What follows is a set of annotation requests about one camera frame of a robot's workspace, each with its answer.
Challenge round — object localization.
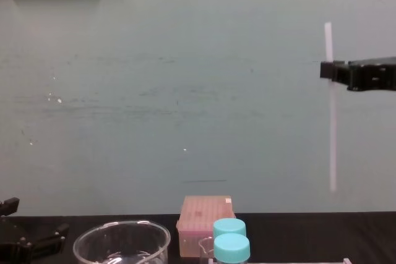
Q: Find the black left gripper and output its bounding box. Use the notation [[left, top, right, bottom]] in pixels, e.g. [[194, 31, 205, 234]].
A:
[[0, 197, 71, 264]]

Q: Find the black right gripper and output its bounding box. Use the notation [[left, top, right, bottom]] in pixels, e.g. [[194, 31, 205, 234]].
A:
[[319, 56, 396, 93]]

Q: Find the large clear glass beaker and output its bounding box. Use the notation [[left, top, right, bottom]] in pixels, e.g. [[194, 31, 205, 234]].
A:
[[72, 220, 172, 264]]

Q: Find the pink pipette tip box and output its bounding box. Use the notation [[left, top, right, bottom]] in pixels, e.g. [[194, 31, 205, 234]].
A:
[[176, 195, 237, 259]]

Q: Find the small clear glass beaker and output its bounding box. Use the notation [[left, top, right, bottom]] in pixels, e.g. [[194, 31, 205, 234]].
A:
[[198, 236, 217, 264]]

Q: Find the teal capped clear bottle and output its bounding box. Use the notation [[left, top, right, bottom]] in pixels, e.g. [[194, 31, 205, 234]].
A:
[[212, 218, 248, 237], [213, 233, 251, 264]]

